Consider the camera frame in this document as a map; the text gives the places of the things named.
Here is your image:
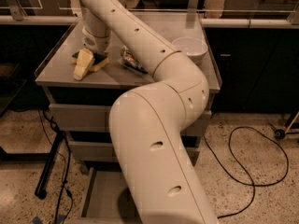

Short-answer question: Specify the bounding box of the top drawer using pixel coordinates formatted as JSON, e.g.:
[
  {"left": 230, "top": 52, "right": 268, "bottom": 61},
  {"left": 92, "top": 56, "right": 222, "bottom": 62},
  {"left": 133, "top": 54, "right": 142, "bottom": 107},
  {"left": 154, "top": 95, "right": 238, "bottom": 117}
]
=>
[{"left": 50, "top": 104, "right": 211, "bottom": 136}]

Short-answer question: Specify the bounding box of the grey drawer cabinet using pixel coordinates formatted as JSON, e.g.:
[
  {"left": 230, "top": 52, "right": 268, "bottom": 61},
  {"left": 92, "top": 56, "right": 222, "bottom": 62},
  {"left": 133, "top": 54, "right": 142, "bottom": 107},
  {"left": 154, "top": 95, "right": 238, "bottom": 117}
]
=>
[{"left": 35, "top": 10, "right": 222, "bottom": 224}]

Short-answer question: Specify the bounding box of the open bottom drawer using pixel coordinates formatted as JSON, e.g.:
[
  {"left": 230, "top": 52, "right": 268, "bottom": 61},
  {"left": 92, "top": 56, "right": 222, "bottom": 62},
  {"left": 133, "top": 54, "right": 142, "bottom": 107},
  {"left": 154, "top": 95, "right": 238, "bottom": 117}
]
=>
[{"left": 64, "top": 167, "right": 142, "bottom": 224}]

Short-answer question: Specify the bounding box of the black caster wheel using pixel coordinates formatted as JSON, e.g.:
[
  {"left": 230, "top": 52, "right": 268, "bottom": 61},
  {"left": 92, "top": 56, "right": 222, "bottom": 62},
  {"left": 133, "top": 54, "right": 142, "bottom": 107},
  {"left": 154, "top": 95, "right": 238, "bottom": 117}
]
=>
[{"left": 274, "top": 129, "right": 286, "bottom": 140}]

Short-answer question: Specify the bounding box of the crushed soda can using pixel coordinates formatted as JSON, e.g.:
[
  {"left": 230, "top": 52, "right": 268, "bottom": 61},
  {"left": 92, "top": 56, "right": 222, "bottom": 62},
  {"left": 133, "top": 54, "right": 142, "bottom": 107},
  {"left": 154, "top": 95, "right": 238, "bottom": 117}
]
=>
[{"left": 121, "top": 46, "right": 147, "bottom": 74}]

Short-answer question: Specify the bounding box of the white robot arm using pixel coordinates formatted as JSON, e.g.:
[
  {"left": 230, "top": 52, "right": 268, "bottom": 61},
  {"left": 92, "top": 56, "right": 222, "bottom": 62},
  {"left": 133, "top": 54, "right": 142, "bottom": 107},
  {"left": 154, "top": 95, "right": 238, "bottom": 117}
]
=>
[{"left": 81, "top": 0, "right": 219, "bottom": 224}]

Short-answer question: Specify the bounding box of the white bowl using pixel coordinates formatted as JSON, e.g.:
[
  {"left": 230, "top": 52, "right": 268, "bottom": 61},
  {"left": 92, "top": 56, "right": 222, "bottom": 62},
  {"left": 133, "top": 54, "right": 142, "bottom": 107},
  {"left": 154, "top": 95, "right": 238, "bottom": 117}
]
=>
[{"left": 172, "top": 37, "right": 208, "bottom": 65}]

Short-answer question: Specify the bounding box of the black floor cable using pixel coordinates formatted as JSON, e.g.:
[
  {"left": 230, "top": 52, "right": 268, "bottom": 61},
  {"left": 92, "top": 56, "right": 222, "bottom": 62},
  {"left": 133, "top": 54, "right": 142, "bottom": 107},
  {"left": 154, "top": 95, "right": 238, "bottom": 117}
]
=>
[
  {"left": 202, "top": 126, "right": 290, "bottom": 219},
  {"left": 37, "top": 109, "right": 75, "bottom": 224}
]

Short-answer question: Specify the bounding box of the black table leg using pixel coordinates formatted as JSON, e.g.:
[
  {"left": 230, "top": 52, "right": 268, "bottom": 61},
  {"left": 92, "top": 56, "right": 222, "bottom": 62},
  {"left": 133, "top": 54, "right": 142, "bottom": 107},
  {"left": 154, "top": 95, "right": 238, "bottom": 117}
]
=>
[{"left": 35, "top": 132, "right": 63, "bottom": 200}]

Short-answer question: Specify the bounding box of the middle drawer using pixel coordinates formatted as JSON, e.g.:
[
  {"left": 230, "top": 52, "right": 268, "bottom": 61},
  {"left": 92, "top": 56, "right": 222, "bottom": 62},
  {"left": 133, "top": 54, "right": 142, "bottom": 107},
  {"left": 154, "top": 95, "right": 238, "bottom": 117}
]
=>
[{"left": 67, "top": 140, "right": 200, "bottom": 167}]

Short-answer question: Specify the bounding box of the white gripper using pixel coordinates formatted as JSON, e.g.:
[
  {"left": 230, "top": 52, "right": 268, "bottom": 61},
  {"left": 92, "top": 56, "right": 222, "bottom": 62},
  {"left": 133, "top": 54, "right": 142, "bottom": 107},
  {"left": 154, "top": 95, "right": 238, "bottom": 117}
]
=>
[{"left": 73, "top": 27, "right": 109, "bottom": 80}]

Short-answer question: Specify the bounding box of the green and yellow sponge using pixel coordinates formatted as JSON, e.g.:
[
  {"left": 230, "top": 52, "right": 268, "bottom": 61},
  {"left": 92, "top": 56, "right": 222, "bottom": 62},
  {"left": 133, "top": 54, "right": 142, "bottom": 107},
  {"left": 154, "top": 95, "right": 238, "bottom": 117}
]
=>
[{"left": 71, "top": 52, "right": 109, "bottom": 72}]

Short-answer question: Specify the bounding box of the black floor cable right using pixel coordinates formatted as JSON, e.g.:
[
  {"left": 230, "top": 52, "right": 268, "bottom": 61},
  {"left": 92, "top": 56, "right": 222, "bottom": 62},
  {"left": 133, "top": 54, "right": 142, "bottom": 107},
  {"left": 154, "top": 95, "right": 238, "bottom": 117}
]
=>
[{"left": 202, "top": 126, "right": 290, "bottom": 219}]

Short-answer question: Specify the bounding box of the black floor cable left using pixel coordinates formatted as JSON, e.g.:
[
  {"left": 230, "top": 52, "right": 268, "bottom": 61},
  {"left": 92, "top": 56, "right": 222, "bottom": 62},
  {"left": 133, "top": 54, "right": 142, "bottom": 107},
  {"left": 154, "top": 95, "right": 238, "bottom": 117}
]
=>
[{"left": 37, "top": 109, "right": 75, "bottom": 224}]

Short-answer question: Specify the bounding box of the white rail bar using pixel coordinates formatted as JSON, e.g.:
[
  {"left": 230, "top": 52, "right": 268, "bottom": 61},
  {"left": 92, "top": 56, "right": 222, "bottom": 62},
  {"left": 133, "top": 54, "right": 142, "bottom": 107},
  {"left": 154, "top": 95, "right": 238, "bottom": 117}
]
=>
[{"left": 0, "top": 15, "right": 299, "bottom": 29}]

